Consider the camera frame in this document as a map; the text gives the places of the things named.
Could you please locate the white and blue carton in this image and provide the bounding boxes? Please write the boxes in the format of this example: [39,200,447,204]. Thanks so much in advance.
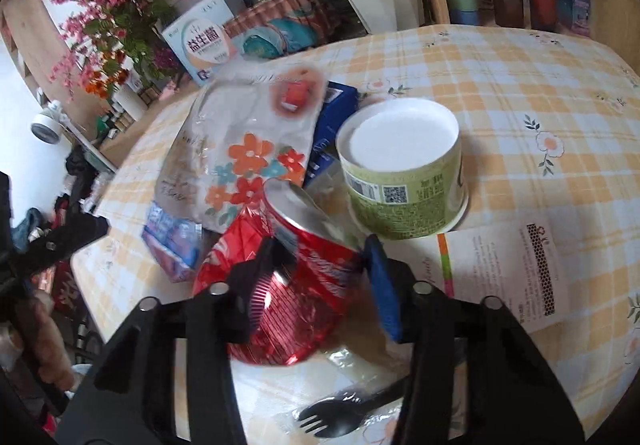
[162,2,236,86]

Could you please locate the person's left hand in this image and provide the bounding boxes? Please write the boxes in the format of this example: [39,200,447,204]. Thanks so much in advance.
[22,292,76,388]

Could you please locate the purple-blue small box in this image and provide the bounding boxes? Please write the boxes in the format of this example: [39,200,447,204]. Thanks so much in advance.
[570,0,592,37]

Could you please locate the orange artificial flowers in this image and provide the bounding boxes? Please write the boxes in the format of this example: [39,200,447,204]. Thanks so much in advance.
[82,50,126,98]

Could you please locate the floral print plastic bag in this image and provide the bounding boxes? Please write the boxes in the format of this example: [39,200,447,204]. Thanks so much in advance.
[152,65,331,233]

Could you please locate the red paper cup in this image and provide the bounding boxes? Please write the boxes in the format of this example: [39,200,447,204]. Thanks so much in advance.
[527,0,558,32]

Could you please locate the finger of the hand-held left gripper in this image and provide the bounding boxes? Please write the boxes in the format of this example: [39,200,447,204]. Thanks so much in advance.
[10,211,111,277]

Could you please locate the green paper bowl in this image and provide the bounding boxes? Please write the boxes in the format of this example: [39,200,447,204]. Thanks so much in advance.
[335,98,471,241]

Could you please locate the crushed red soda can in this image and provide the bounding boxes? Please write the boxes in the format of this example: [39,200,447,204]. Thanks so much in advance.
[192,180,366,366]

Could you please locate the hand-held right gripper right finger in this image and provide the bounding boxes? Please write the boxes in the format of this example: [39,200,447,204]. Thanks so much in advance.
[362,234,586,445]

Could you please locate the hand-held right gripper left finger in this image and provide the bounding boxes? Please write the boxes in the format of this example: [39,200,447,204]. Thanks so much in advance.
[55,237,301,445]

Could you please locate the black plastic fork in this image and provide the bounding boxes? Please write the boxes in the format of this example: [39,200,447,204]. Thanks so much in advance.
[297,375,416,438]

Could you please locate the clear plastic box blue label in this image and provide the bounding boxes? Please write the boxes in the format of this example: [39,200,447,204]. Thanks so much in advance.
[302,81,361,191]

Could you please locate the yellow checked tablecloth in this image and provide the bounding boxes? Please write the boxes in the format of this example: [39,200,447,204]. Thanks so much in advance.
[70,24,640,445]

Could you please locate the white round camera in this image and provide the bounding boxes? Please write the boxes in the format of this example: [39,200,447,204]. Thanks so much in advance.
[31,100,66,145]

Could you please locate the white ribbed vase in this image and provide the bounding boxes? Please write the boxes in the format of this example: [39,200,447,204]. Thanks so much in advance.
[112,82,146,121]

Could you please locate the brown cup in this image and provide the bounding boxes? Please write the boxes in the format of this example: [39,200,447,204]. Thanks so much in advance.
[492,0,526,28]

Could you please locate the colourful cloth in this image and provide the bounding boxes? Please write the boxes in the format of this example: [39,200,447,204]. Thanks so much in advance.
[12,208,48,251]

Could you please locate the blue tissue packet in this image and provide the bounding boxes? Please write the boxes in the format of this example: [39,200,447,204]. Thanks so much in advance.
[141,202,203,283]

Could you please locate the white printed card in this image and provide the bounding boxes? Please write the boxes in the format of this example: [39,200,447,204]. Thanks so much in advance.
[437,220,571,326]

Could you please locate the clear plastic wrapper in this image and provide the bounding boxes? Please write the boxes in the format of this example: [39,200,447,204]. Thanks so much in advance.
[320,340,416,388]

